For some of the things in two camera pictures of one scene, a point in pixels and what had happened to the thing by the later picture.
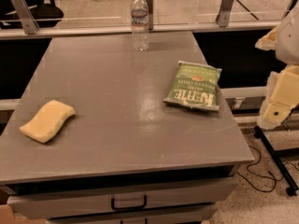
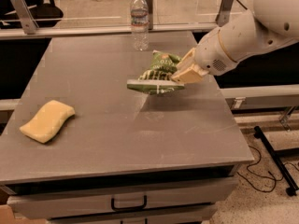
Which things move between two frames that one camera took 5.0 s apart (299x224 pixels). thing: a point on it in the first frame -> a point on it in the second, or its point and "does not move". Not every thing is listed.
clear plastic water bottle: x=139 y=11 does not move
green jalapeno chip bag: x=194 y=85 -> x=158 y=79
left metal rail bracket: x=25 y=15 does not move
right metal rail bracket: x=222 y=20 does not move
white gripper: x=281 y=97 -> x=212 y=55
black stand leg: x=275 y=154 does not move
